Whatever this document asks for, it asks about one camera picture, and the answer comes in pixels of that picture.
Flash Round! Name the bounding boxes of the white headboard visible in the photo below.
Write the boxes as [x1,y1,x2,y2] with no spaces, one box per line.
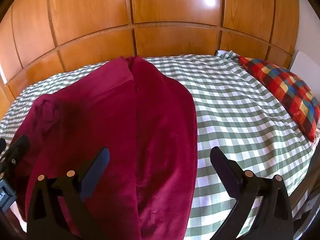
[290,51,320,80]

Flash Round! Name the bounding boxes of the green checkered bed sheet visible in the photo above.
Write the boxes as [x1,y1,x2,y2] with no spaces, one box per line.
[0,50,317,240]

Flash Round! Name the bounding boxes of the multicolour plaid pillow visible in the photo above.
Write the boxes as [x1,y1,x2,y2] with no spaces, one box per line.
[237,56,320,143]

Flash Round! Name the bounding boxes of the pale slatted frame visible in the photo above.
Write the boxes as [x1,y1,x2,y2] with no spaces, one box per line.
[292,187,320,233]

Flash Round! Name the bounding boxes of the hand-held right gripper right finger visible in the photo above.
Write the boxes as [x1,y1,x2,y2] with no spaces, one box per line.
[210,147,294,240]

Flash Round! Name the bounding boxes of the wooden panelled wardrobe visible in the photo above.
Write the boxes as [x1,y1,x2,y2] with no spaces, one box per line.
[0,0,300,100]

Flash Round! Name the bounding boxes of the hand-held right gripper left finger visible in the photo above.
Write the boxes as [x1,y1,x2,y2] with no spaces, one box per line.
[26,147,110,240]

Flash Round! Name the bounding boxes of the maroon fleece garment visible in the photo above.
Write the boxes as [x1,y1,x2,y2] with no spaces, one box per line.
[15,56,198,240]

